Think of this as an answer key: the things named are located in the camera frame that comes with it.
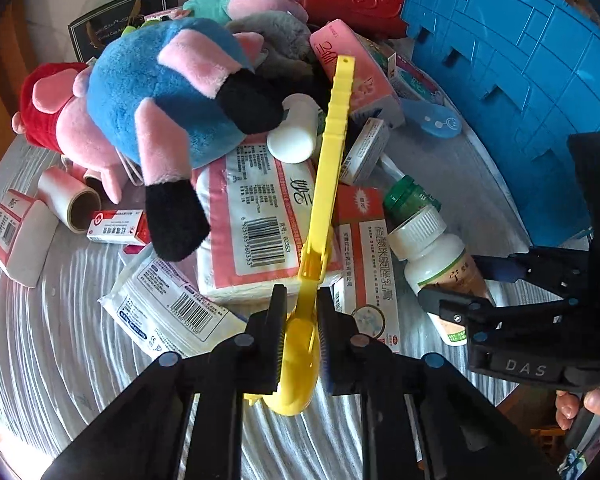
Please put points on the pink tissue pack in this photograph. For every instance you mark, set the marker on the pink tissue pack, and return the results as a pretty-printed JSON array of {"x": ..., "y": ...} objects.
[
  {"x": 370, "y": 80},
  {"x": 260, "y": 220}
]

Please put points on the white capped medicine bottle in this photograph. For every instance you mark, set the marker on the white capped medicine bottle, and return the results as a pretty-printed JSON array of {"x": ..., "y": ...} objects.
[{"x": 430, "y": 255}]

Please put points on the blue plastic storage crate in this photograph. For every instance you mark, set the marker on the blue plastic storage crate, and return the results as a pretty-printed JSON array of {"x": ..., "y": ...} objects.
[{"x": 520, "y": 75}]

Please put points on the green white carton box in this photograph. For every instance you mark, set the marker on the green white carton box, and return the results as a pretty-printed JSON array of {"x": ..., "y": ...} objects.
[{"x": 410, "y": 77}]

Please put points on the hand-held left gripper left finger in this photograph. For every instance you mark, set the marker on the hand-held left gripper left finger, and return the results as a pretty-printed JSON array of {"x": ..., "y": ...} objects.
[{"x": 279, "y": 340}]

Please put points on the white wipes pack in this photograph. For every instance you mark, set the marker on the white wipes pack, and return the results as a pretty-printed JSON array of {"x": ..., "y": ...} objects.
[{"x": 165, "y": 305}]

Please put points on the light blue plastic paddle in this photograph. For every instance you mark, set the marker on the light blue plastic paddle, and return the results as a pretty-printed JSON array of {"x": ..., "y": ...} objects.
[{"x": 432, "y": 120}]

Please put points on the white small medicine box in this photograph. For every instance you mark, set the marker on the white small medicine box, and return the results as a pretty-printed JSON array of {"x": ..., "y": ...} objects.
[{"x": 365, "y": 152}]

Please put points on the white cylinder bottle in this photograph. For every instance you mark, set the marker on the white cylinder bottle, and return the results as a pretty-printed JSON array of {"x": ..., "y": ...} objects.
[{"x": 295, "y": 135}]

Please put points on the lint roller refill roll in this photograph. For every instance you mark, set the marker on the lint roller refill roll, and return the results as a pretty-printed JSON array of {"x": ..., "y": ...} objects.
[{"x": 65, "y": 195}]

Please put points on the lime green plush toy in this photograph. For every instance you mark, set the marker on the lime green plush toy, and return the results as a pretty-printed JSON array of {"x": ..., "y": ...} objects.
[{"x": 140, "y": 24}]

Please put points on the red dress pig plush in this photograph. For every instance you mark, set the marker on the red dress pig plush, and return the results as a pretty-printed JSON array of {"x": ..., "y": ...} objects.
[{"x": 45, "y": 105}]

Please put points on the red white small box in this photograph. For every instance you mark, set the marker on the red white small box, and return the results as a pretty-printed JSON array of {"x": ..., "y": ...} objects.
[{"x": 32, "y": 245}]

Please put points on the red white ointment box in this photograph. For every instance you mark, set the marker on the red white ointment box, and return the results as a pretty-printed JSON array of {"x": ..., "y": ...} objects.
[{"x": 117, "y": 225}]

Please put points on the blue pig plush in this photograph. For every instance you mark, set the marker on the blue pig plush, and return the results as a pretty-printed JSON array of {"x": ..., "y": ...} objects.
[{"x": 145, "y": 85}]

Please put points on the teal pink pig plush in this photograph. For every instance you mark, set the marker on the teal pink pig plush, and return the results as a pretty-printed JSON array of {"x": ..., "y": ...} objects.
[{"x": 255, "y": 2}]

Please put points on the red white medicine box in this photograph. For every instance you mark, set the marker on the red white medicine box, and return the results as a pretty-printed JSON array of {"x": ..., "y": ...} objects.
[{"x": 367, "y": 270}]

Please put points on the pink white small box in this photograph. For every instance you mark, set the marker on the pink white small box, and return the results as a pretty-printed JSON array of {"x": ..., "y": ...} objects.
[{"x": 2, "y": 230}]

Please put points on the grey plush toy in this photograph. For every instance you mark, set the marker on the grey plush toy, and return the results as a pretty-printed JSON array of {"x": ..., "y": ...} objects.
[{"x": 280, "y": 35}]

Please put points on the black gift box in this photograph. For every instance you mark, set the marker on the black gift box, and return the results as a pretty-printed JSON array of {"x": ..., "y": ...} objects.
[{"x": 105, "y": 30}]

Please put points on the green cap bottle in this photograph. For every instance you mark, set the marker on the green cap bottle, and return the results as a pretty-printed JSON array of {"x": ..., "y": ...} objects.
[{"x": 410, "y": 192}]

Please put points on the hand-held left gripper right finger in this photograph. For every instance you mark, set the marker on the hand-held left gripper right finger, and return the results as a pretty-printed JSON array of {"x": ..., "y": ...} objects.
[{"x": 326, "y": 345}]

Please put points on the yellow plastic long tool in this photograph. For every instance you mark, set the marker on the yellow plastic long tool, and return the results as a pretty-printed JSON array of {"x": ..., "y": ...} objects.
[{"x": 327, "y": 185}]

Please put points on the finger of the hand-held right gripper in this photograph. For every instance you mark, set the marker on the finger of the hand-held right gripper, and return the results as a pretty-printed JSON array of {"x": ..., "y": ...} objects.
[
  {"x": 480, "y": 315},
  {"x": 530, "y": 265}
]

